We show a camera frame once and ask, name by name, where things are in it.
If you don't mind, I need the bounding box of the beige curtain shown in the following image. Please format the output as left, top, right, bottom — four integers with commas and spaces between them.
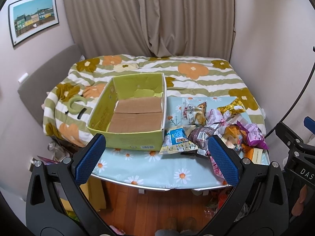
64, 0, 235, 60

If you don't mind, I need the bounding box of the gold foil snack bag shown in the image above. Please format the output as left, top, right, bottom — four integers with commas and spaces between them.
217, 98, 246, 120

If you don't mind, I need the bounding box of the framed houses picture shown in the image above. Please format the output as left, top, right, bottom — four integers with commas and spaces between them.
8, 0, 59, 47

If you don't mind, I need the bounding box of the right hand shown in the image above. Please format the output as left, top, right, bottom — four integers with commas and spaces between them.
292, 185, 308, 216

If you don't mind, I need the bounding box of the grey headboard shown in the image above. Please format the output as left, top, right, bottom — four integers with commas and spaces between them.
18, 44, 82, 125

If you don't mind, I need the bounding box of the green cardboard box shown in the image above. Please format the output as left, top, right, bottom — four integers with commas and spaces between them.
86, 73, 167, 150

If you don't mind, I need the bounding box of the black cable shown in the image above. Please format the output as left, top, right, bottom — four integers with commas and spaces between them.
264, 61, 315, 139

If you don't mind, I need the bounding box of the magenta snack bag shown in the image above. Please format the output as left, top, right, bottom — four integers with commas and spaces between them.
236, 121, 269, 150

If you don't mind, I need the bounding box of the pink white candy bag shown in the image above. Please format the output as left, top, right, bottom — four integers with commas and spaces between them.
206, 109, 228, 127

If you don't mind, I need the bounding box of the light blue daisy tablecloth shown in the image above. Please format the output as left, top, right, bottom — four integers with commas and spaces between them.
91, 95, 270, 192

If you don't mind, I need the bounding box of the white wall switch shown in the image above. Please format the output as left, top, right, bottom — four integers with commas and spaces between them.
18, 73, 29, 84

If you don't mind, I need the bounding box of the floral striped bed quilt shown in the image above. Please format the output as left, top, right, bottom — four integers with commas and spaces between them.
42, 54, 266, 147

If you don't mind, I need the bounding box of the nut snack bag white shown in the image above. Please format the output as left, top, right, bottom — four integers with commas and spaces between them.
181, 98, 207, 126

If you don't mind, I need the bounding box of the green ring hair clip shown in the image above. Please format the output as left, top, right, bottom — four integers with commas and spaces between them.
67, 95, 87, 115

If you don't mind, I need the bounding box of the blue yellow snack bag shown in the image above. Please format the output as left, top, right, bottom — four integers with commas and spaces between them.
159, 125, 198, 155

